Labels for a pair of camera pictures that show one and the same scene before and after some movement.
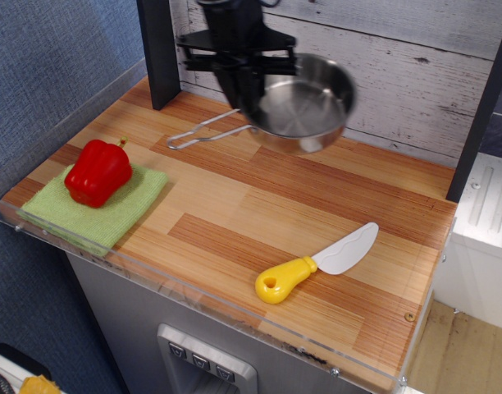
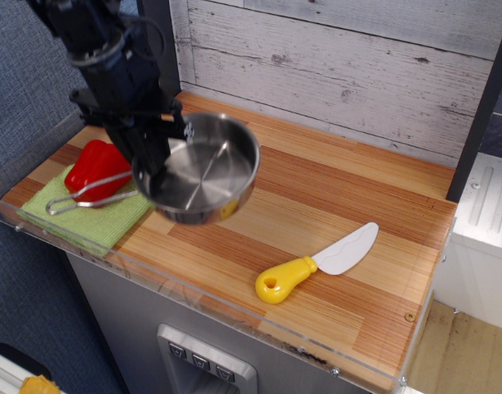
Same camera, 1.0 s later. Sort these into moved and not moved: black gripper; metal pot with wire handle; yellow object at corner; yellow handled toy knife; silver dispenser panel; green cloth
Moved: black gripper; metal pot with wire handle
Not moved: yellow handled toy knife; green cloth; silver dispenser panel; yellow object at corner
